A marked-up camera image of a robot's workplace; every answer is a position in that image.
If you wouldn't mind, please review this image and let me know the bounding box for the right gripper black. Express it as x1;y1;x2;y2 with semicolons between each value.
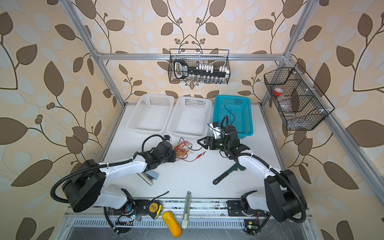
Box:
198;136;230;152

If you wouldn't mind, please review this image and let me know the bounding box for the red alligator clip cable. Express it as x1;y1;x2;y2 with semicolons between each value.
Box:
173;138;207;163

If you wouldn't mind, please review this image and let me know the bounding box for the black cable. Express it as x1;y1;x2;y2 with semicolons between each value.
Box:
179;104;236;152

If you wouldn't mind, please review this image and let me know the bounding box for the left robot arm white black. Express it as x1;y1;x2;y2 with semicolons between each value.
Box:
50;135;176;235

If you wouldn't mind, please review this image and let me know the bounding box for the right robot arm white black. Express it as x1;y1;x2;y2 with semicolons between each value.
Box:
198;116;308;234

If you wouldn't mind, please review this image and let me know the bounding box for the grey blue stapler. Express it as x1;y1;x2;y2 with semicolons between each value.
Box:
139;170;159;186

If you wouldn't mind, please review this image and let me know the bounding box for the green black pipe wrench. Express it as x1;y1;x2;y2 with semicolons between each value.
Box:
213;163;246;185

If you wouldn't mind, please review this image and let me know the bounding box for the middle white plastic basket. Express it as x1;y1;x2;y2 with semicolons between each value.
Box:
167;97;212;139

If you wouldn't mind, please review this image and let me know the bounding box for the white plastic basket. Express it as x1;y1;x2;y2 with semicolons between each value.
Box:
126;94;175;134
167;97;212;139

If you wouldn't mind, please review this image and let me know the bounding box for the teal plastic basket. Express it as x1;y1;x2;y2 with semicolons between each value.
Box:
213;95;254;139

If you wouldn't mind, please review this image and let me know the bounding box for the left white plastic basket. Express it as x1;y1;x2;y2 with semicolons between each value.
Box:
126;94;175;134

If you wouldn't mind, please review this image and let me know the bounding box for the yellow black tape measure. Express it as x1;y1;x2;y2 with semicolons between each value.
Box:
145;191;169;220

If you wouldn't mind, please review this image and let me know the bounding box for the white utility knife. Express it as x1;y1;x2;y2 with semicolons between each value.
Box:
181;191;192;229

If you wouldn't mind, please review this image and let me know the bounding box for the yellow corn cob toy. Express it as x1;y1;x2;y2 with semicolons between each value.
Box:
162;212;182;238

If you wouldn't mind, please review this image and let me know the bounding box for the black socket tool set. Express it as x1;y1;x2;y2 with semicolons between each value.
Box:
172;60;231;80

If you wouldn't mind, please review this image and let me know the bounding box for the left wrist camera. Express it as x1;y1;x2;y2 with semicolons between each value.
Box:
164;135;171;142

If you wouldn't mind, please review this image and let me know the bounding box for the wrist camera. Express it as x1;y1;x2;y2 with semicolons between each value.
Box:
164;135;171;142
208;122;224;139

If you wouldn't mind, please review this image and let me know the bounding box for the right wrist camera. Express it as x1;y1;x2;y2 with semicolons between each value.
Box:
208;122;224;139

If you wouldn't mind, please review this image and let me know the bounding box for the back black wire basket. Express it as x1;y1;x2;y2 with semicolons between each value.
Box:
168;48;231;85

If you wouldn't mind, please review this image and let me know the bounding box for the black wire basket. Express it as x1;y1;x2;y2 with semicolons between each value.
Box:
264;63;335;131
168;48;231;85

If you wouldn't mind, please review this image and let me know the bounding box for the aluminium frame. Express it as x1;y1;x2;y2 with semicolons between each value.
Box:
71;1;384;240

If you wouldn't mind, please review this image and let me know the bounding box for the right black wire basket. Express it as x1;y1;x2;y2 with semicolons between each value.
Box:
264;63;335;131

